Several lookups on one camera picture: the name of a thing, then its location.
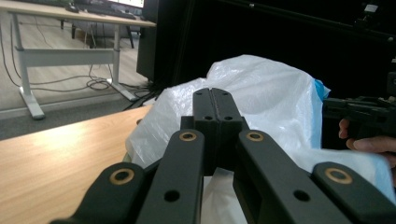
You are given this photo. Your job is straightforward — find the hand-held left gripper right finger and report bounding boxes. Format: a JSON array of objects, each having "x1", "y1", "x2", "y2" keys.
[{"x1": 212, "y1": 88, "x2": 250, "y2": 172}]

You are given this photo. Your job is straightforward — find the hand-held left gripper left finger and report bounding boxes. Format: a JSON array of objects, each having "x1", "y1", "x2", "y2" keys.
[{"x1": 180, "y1": 88, "x2": 218, "y2": 176}]

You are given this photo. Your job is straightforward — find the white plastic bag blue edge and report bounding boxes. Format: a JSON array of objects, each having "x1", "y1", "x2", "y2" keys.
[{"x1": 125, "y1": 54, "x2": 396, "y2": 224}]

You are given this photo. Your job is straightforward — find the black upright panel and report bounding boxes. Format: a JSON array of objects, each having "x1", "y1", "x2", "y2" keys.
[{"x1": 135, "y1": 0, "x2": 163, "y2": 82}]

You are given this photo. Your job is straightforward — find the black curtain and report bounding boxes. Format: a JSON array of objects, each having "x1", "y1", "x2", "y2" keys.
[{"x1": 155, "y1": 0, "x2": 396, "y2": 101}]

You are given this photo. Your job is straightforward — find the computer monitor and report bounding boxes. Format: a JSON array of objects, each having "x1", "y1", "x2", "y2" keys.
[{"x1": 106, "y1": 0, "x2": 146, "y2": 9}]

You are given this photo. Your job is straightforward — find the black keyboard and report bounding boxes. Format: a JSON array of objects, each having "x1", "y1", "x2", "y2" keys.
[{"x1": 75, "y1": 3, "x2": 138, "y2": 21}]

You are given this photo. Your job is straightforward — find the white metal desk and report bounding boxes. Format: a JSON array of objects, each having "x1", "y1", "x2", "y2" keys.
[{"x1": 0, "y1": 0, "x2": 157, "y2": 121}]

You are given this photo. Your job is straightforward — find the thick black floor cables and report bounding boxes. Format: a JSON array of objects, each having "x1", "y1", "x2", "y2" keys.
[{"x1": 122, "y1": 79, "x2": 164, "y2": 112}]

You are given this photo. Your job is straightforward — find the thin black cables under desk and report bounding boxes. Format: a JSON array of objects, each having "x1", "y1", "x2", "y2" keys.
[{"x1": 0, "y1": 15, "x2": 150, "y2": 94}]

